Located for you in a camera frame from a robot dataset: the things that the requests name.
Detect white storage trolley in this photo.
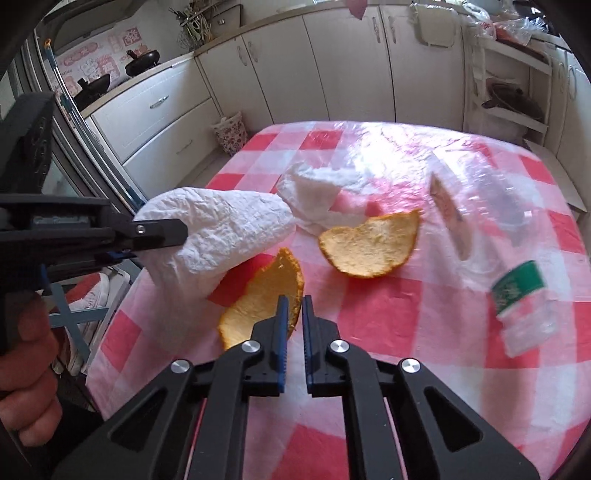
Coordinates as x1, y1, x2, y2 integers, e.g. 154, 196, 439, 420
464, 23, 555, 139

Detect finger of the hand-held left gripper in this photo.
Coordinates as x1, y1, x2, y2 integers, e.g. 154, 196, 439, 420
111, 218, 188, 254
92, 248, 139, 268

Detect black frying pan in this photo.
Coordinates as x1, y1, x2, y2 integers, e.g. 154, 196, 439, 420
74, 74, 112, 109

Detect black cooking pot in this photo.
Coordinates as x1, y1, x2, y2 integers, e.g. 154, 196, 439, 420
124, 48, 162, 78

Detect long orange peel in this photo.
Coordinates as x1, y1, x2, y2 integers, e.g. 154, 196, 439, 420
218, 248, 305, 352

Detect floral waste bin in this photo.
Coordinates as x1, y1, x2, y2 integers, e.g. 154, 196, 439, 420
212, 111, 250, 158

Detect sliding door frame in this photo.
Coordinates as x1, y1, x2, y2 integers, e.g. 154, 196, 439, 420
18, 32, 148, 213

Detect clear plastic bag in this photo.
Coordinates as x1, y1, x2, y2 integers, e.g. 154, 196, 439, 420
496, 18, 552, 47

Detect white sneaker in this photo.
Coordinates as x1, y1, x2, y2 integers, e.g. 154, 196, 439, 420
65, 272, 112, 315

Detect white tote bag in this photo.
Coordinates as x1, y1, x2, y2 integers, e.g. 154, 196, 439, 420
409, 2, 462, 48

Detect person's left hand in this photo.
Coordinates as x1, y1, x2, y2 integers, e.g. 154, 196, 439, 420
0, 295, 64, 447

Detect wall utensil rack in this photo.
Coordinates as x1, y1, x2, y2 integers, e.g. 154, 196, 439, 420
173, 0, 218, 49

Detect dark wok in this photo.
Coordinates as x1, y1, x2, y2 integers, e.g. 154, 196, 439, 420
482, 82, 546, 121

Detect white step stool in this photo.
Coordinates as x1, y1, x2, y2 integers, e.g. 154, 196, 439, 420
526, 138, 587, 210

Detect white base cabinets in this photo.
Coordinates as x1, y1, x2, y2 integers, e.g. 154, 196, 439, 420
194, 4, 467, 137

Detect white panelled drawer cabinet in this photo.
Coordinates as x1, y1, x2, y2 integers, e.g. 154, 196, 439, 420
549, 46, 591, 153

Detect grey shoe rack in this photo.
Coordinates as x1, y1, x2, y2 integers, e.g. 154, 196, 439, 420
41, 263, 139, 379

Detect large white paper towel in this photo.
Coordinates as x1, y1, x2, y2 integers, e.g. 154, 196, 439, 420
134, 186, 296, 301

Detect wide orange peel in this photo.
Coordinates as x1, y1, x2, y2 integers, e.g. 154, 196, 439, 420
318, 209, 422, 279

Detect white and red plastic bag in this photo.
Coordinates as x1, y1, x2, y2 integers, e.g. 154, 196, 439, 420
471, 9, 497, 40

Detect crumpled white tissue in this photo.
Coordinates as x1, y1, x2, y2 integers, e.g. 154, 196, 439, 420
276, 161, 370, 234

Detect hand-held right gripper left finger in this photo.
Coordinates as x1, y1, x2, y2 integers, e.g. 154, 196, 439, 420
51, 295, 291, 480

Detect pink wall sticker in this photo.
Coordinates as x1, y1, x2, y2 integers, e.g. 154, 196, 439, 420
53, 25, 148, 93

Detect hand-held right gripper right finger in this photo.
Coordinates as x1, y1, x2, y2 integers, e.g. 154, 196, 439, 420
302, 295, 541, 480

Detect red checkered tablecloth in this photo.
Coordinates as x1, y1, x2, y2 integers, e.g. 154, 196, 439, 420
85, 121, 591, 480

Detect clear plastic bottle green label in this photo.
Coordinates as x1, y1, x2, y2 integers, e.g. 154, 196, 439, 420
462, 159, 560, 358

